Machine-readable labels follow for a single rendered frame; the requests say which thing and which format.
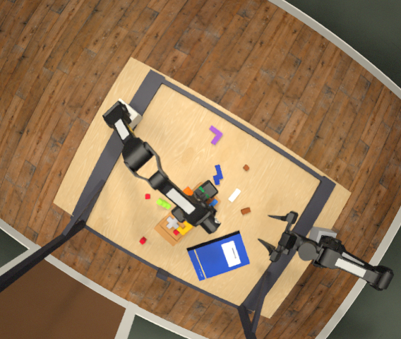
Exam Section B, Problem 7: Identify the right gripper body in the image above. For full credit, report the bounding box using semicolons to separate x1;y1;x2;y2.
269;210;306;262

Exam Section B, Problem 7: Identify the yellow puzzle piece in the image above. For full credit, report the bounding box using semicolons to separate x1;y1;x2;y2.
177;221;193;235

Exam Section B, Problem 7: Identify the blue notebook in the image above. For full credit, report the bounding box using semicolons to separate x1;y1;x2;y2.
186;230;250;281

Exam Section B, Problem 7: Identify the purple l-shaped puzzle piece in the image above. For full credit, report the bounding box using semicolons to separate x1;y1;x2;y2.
209;125;223;145

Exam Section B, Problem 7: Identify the orange puzzle piece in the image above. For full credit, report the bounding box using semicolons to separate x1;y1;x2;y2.
183;187;193;196

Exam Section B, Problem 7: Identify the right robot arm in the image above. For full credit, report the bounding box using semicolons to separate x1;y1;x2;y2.
278;231;394;291

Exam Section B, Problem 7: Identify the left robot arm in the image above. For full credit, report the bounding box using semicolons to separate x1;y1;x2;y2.
102;100;221;234

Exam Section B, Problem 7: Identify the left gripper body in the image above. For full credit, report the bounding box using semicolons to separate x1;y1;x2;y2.
171;180;219;223

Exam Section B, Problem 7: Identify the white rectangular block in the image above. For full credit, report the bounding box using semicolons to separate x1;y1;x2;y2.
228;189;241;202

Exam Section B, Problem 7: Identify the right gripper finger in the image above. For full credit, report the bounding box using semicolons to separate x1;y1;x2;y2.
268;213;289;222
258;238;275;256

